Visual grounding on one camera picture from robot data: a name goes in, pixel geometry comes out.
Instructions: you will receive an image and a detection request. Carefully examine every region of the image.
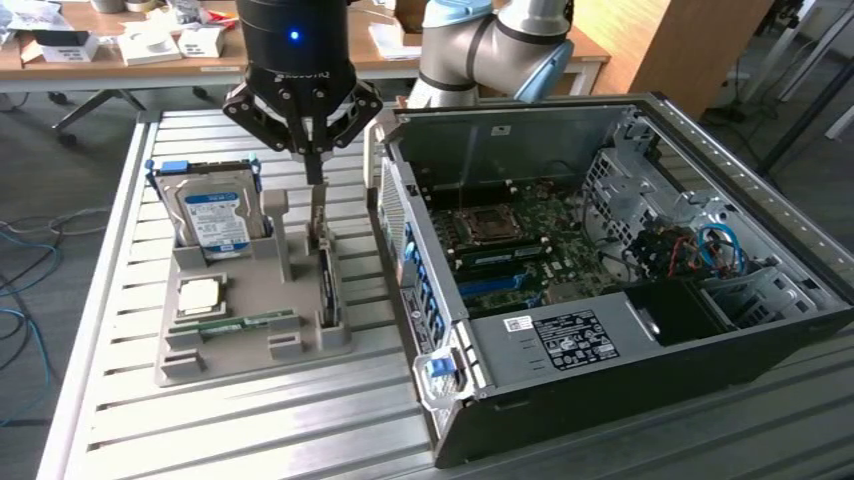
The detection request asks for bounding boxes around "black graphics card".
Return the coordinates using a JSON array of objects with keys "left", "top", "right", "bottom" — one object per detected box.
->
[{"left": 310, "top": 182, "right": 343, "bottom": 330}]

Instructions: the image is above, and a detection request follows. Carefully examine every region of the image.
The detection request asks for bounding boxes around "perforated silver disk bay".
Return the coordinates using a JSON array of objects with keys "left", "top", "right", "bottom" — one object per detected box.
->
[{"left": 579, "top": 147, "right": 675, "bottom": 241}]

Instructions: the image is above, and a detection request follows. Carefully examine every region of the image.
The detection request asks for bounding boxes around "green RAM stick with label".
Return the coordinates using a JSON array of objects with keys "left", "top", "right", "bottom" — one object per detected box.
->
[{"left": 170, "top": 309, "right": 299, "bottom": 335}]

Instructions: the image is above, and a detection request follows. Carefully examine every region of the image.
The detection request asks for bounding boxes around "red wire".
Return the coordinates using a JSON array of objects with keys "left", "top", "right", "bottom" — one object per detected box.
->
[{"left": 673, "top": 237, "right": 702, "bottom": 271}]

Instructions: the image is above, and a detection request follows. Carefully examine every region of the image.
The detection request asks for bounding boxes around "open black PC case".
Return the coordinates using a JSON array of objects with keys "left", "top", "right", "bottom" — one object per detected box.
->
[{"left": 363, "top": 91, "right": 854, "bottom": 470}]

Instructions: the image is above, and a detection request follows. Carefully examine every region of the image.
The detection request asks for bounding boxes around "silver CPU chip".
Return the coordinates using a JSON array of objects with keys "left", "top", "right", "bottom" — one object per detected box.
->
[{"left": 178, "top": 278, "right": 226, "bottom": 315}]

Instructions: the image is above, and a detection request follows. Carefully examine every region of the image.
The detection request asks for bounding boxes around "brown cardboard box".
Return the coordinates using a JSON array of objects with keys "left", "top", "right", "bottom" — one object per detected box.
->
[{"left": 392, "top": 0, "right": 428, "bottom": 34}]

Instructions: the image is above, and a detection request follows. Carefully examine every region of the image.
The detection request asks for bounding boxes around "hard disk with blue carrier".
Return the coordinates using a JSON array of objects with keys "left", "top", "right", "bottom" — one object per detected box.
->
[{"left": 146, "top": 158, "right": 275, "bottom": 261}]

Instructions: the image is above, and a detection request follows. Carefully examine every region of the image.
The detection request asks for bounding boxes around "grey floor cable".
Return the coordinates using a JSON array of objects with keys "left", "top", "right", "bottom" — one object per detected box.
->
[{"left": 0, "top": 207, "right": 112, "bottom": 236}]

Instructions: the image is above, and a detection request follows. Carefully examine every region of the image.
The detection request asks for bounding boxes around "grey power supply unit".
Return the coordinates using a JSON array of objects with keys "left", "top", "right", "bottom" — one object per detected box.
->
[{"left": 470, "top": 292, "right": 662, "bottom": 389}]

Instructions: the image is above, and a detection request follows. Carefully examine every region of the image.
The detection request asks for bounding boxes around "silver disk bay with rails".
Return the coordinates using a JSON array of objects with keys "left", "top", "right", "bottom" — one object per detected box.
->
[{"left": 699, "top": 267, "right": 819, "bottom": 331}]

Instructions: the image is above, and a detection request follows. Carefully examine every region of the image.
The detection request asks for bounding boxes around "grey parts rack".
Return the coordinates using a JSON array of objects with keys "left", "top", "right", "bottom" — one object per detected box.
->
[{"left": 154, "top": 188, "right": 355, "bottom": 387}]

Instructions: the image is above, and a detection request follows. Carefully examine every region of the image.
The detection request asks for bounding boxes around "blue floor cable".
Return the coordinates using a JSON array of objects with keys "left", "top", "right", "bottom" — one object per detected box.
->
[{"left": 0, "top": 222, "right": 66, "bottom": 429}]

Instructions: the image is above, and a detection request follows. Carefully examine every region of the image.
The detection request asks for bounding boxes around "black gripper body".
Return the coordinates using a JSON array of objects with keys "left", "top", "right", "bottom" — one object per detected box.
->
[{"left": 236, "top": 0, "right": 359, "bottom": 121}]

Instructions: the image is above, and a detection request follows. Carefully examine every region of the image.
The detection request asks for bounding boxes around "blue case latch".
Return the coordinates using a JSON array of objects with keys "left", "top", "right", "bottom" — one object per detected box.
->
[{"left": 426, "top": 352, "right": 459, "bottom": 379}]

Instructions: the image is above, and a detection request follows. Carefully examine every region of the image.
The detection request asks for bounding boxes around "white paper stack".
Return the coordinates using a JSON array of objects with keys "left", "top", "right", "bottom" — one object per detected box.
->
[{"left": 368, "top": 22, "right": 423, "bottom": 61}]

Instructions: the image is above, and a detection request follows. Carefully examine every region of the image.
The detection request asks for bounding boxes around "white tape roll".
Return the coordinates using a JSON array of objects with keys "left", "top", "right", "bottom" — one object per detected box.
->
[{"left": 136, "top": 32, "right": 175, "bottom": 54}]

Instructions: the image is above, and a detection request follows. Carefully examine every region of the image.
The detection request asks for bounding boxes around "wooden desk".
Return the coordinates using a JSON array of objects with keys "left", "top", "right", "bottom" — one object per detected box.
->
[
  {"left": 243, "top": 0, "right": 613, "bottom": 109},
  {"left": 0, "top": 0, "right": 248, "bottom": 146}
]

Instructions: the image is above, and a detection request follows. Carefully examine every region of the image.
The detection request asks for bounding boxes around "flat white box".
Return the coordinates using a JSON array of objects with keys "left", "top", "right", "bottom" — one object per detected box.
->
[{"left": 118, "top": 30, "right": 183, "bottom": 66}]

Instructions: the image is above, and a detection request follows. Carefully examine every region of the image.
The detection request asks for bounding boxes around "dark green RAM stick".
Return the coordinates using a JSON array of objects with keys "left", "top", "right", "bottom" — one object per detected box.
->
[{"left": 456, "top": 242, "right": 546, "bottom": 269}]

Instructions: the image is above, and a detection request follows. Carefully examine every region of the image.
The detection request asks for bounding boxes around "wooden cabinet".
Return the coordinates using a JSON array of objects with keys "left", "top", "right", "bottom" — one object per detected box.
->
[{"left": 593, "top": 0, "right": 779, "bottom": 121}]

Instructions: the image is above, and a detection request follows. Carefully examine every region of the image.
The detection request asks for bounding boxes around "long blue expansion slot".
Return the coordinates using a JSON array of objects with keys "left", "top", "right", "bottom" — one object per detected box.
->
[{"left": 458, "top": 273, "right": 526, "bottom": 297}]

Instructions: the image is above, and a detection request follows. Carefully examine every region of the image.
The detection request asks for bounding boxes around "CPU socket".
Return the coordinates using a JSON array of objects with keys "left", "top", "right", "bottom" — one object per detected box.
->
[{"left": 452, "top": 204, "right": 529, "bottom": 246}]

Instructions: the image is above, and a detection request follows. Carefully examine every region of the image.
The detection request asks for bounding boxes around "white box with black top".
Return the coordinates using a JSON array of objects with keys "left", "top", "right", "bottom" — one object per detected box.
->
[{"left": 29, "top": 29, "right": 102, "bottom": 64}]

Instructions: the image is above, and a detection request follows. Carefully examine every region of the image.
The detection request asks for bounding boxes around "blue wire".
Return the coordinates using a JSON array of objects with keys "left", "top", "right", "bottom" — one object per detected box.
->
[{"left": 697, "top": 223, "right": 747, "bottom": 276}]

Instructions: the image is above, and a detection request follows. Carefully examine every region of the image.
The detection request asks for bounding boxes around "small white labelled box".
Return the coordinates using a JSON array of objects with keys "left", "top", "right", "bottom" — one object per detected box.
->
[{"left": 178, "top": 27, "right": 227, "bottom": 59}]

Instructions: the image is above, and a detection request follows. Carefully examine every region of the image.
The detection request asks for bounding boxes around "green motherboard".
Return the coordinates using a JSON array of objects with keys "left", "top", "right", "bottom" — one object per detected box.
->
[{"left": 426, "top": 184, "right": 626, "bottom": 319}]

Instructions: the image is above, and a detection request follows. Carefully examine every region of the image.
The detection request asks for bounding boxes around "clear plastic bag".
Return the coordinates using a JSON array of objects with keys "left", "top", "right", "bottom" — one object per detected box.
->
[{"left": 0, "top": 0, "right": 75, "bottom": 32}]

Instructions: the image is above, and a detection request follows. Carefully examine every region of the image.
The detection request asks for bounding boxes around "black wire bundle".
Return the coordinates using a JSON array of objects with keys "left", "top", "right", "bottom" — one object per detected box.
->
[{"left": 626, "top": 227, "right": 702, "bottom": 281}]

